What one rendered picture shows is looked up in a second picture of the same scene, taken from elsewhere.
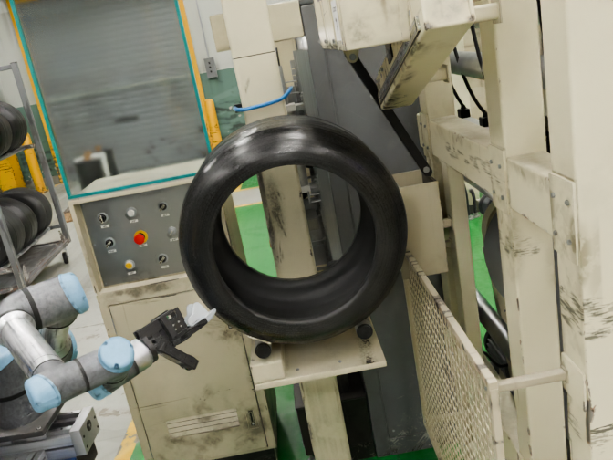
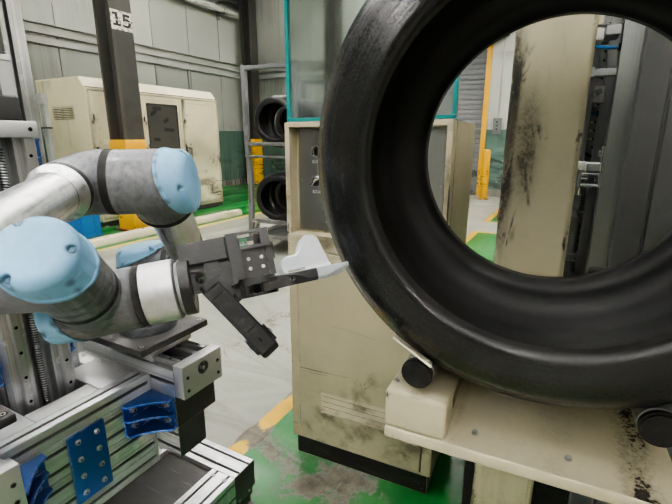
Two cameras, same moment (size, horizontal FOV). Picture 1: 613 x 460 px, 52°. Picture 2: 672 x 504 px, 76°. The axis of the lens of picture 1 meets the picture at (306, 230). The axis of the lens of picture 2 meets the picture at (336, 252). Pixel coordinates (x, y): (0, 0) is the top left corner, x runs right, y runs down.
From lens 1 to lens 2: 1.12 m
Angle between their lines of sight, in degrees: 25
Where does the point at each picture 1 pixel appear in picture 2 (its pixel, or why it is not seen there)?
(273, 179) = (537, 100)
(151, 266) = not seen: hidden behind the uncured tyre
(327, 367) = (538, 458)
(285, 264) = (513, 250)
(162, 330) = (226, 262)
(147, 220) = not seen: hidden behind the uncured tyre
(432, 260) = not seen: outside the picture
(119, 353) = (29, 255)
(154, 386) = (319, 351)
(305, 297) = (530, 310)
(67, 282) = (165, 157)
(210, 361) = (382, 349)
